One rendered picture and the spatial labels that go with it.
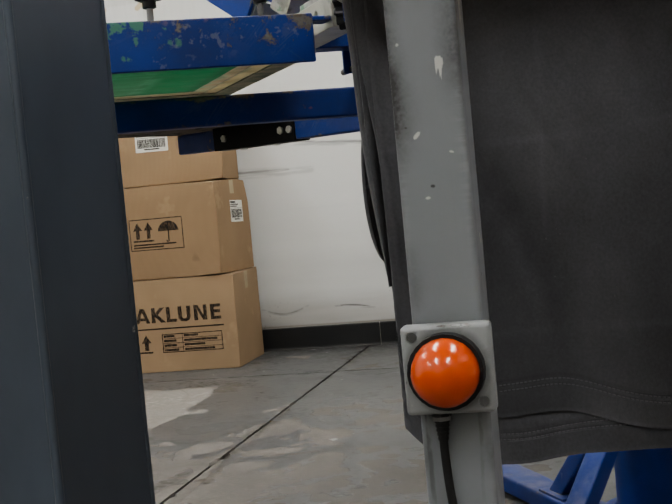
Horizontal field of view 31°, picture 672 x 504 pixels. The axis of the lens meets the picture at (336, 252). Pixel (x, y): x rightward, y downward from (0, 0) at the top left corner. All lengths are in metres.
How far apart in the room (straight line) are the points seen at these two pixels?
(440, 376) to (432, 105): 0.15
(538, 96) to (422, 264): 0.31
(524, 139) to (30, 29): 0.45
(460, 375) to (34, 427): 0.55
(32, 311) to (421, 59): 0.52
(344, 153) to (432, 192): 5.05
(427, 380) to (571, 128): 0.36
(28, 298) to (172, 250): 4.39
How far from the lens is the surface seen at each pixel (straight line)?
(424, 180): 0.67
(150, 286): 5.52
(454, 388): 0.64
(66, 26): 1.17
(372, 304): 5.73
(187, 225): 5.43
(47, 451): 1.10
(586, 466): 2.20
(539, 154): 0.95
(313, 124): 2.75
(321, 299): 5.78
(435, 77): 0.67
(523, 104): 0.95
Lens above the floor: 0.75
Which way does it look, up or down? 3 degrees down
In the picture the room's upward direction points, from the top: 5 degrees counter-clockwise
